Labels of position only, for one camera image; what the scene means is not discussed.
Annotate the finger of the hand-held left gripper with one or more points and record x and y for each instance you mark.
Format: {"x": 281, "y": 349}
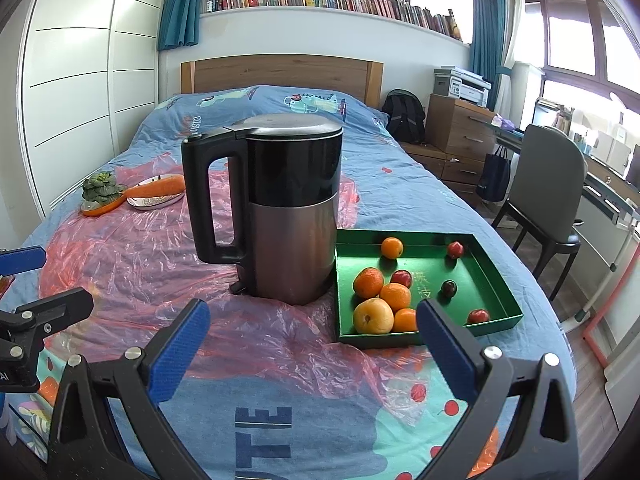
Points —
{"x": 55, "y": 305}
{"x": 20, "y": 260}

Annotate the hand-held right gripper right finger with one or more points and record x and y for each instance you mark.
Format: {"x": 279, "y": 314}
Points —
{"x": 445, "y": 350}

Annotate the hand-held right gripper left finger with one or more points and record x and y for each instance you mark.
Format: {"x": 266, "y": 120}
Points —
{"x": 177, "y": 350}

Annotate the small red fruit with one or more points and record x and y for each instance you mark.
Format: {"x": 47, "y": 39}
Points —
{"x": 454, "y": 250}
{"x": 402, "y": 277}
{"x": 478, "y": 316}

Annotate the small orange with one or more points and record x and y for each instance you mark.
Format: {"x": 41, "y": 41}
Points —
{"x": 406, "y": 321}
{"x": 392, "y": 248}

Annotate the dark purple plum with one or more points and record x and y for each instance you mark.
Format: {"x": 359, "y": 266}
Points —
{"x": 448, "y": 289}

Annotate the large orange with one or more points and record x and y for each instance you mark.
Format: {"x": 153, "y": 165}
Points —
{"x": 396, "y": 296}

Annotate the green shallow tray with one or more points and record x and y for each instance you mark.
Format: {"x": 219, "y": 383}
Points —
{"x": 477, "y": 280}

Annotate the yellow apple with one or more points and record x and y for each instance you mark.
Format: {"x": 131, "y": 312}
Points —
{"x": 373, "y": 316}

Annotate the large deep orange tangerine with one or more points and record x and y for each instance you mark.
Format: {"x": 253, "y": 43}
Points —
{"x": 368, "y": 282}

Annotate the pink plastic sheet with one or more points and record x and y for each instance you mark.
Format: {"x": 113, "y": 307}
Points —
{"x": 125, "y": 280}

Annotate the orange leaf-shaped plate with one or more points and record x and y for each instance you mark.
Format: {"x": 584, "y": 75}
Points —
{"x": 100, "y": 209}

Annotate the green leafy vegetable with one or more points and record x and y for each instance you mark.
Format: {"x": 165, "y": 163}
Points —
{"x": 102, "y": 187}

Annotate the carrot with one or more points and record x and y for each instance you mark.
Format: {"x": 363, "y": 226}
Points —
{"x": 155, "y": 187}

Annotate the black and steel electric kettle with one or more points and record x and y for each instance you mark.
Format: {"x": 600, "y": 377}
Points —
{"x": 290, "y": 240}

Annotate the dark blue tote bag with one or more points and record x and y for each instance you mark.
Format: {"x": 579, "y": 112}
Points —
{"x": 494, "y": 175}

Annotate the white wardrobe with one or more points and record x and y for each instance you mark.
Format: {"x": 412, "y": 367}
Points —
{"x": 75, "y": 85}

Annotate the low wooden nightstand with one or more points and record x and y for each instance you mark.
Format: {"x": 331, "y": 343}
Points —
{"x": 422, "y": 152}

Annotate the grey chair with black legs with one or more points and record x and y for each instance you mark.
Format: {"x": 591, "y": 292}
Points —
{"x": 550, "y": 175}

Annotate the wooden drawer chest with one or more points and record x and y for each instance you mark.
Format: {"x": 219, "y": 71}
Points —
{"x": 457, "y": 132}

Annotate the purple cloth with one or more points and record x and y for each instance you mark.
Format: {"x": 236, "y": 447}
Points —
{"x": 502, "y": 121}

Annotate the black backpack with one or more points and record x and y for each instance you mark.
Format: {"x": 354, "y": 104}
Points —
{"x": 404, "y": 115}

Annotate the white printer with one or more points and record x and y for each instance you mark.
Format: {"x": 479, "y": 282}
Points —
{"x": 462, "y": 85}

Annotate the wooden headboard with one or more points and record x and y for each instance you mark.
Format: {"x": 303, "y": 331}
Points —
{"x": 280, "y": 72}

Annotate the teal curtain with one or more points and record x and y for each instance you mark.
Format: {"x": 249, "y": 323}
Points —
{"x": 487, "y": 40}
{"x": 182, "y": 5}

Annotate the dark-framed window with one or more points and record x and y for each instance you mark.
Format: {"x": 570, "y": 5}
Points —
{"x": 575, "y": 35}

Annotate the orange metal frame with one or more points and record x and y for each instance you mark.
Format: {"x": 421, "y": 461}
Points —
{"x": 595, "y": 342}

